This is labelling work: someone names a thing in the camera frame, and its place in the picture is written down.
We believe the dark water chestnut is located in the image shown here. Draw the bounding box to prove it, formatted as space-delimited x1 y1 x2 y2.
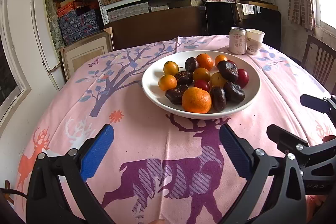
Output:
165 85 189 105
174 71 193 86
223 82 245 103
210 86 227 112
217 60 239 83
185 57 199 73

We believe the small yellow fruit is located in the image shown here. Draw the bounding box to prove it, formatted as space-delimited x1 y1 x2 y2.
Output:
210 72 227 88

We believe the large orange mandarin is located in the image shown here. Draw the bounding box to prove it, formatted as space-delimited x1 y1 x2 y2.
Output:
182 87 212 114

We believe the greenish orange citrus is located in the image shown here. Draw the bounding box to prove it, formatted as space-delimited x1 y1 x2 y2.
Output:
193 68 211 83

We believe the orange citrus with stem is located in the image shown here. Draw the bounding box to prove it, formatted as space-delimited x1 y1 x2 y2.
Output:
158 75 177 92

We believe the yellow-orange citrus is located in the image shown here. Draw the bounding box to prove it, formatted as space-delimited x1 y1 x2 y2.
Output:
163 61 179 76

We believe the red cherry tomato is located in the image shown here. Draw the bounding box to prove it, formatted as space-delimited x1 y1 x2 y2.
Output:
194 79 210 92

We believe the small orange kumquat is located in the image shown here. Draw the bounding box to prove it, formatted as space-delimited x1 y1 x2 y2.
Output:
215 55 228 67

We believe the person's right hand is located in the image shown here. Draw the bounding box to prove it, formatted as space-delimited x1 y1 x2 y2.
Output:
305 195 328 221

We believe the dark wooden chair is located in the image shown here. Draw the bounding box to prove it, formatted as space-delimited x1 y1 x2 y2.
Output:
291 35 335 95

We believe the white paper cup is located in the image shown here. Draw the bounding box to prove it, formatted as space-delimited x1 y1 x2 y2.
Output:
245 28 265 55

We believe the white drink can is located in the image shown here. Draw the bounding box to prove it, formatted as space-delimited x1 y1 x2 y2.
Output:
229 27 247 55

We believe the pink deer tablecloth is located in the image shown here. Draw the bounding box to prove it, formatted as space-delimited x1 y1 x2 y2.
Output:
15 36 335 223

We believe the black monitor screen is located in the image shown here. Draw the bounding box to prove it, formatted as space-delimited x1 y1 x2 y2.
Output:
205 2 281 50

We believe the white plate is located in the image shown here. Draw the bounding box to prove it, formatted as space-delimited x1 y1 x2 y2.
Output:
141 50 261 120

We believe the framed picture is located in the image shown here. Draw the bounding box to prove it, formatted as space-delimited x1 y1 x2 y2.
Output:
60 28 114 80

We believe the black cable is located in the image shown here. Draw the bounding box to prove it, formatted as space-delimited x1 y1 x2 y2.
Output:
0 187 29 200

